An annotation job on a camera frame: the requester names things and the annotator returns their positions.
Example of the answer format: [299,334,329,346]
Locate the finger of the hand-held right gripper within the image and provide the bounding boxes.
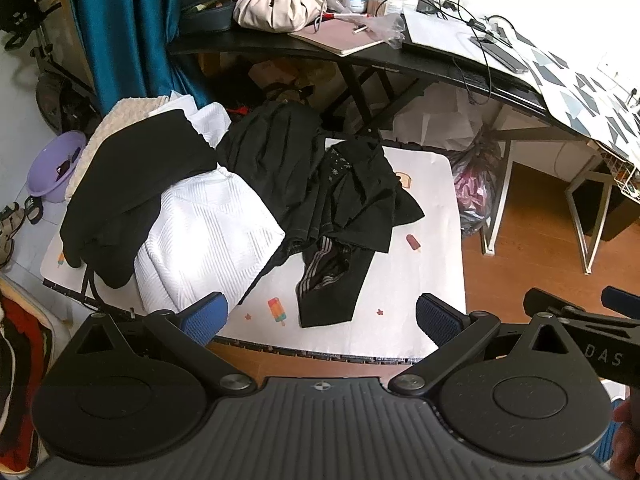
[602,285,640,320]
[523,287,589,319]

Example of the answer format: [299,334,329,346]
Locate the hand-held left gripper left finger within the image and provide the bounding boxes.
[62,292,256,396]

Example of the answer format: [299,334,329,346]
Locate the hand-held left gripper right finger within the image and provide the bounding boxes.
[387,293,588,396]

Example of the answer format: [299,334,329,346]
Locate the black embroidered shirt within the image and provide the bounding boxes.
[300,136,426,256]

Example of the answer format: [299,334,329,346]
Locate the black knit sweater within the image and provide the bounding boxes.
[59,108,220,290]

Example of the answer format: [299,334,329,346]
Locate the person's right hand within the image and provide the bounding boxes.
[612,392,640,480]

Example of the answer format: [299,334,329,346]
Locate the white textured garment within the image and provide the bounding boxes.
[134,101,287,314]

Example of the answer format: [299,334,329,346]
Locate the black striped pants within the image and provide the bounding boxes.
[294,234,377,330]

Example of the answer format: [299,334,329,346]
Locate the white printed mat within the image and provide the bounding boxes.
[42,136,469,364]

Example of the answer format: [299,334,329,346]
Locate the pink black plastic bag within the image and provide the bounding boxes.
[446,124,507,237]

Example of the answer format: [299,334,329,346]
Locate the black pleated garment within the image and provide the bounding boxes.
[216,101,332,307]

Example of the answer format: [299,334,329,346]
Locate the red black cloth pile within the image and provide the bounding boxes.
[0,284,57,474]

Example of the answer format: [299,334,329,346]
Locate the white crumpled paper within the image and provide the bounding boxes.
[392,81,502,152]

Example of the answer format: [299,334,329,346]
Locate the black sandal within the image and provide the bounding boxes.
[22,194,49,226]

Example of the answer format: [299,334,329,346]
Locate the purple plastic basin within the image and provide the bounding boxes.
[25,129,88,204]

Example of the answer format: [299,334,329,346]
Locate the beige sandal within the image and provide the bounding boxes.
[0,202,27,269]

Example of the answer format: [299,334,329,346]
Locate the cardboard box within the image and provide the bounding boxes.
[247,57,322,102]

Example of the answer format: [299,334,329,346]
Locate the grey smartphone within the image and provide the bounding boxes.
[469,35,532,74]

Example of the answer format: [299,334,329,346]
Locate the black folding scooter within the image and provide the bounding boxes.
[0,0,102,137]

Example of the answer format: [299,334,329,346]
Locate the black desk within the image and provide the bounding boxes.
[167,19,609,150]

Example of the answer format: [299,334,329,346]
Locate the white paper sheet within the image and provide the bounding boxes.
[402,9,496,66]

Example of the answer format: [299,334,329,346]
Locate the black laptop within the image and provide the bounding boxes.
[375,0,518,107]

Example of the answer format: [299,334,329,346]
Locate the clear plastic bag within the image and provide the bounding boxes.
[366,11,407,52]

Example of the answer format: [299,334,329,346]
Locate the dark laptop bag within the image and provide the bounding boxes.
[179,0,257,37]

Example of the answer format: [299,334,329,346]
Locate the blue curtain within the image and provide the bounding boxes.
[59,0,213,117]

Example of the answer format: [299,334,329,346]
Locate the pink notebook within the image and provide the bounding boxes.
[288,19,397,59]

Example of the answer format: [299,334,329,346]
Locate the beige handbag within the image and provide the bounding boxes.
[233,0,329,35]

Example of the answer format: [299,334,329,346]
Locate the white table frame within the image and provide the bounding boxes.
[479,109,617,277]

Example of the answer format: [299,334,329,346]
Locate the white wire basket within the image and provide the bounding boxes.
[596,139,640,197]

